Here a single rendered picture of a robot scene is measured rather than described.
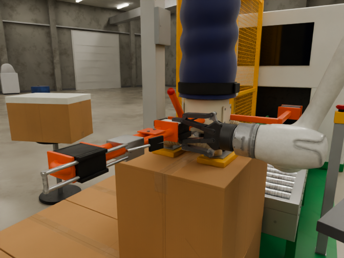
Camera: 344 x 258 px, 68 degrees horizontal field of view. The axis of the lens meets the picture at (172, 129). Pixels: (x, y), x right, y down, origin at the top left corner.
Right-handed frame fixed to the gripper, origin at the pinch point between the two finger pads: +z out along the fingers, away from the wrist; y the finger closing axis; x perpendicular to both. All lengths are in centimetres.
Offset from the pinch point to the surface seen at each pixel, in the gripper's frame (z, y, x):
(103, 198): 61, 54, 28
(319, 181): -47, 106, 254
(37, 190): 210, 109, 77
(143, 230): 7.9, 35.5, -4.8
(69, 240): 46, 54, -6
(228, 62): -9.6, -20.4, 21.0
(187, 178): -8.0, 12.8, -4.6
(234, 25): -9.9, -32.9, 24.7
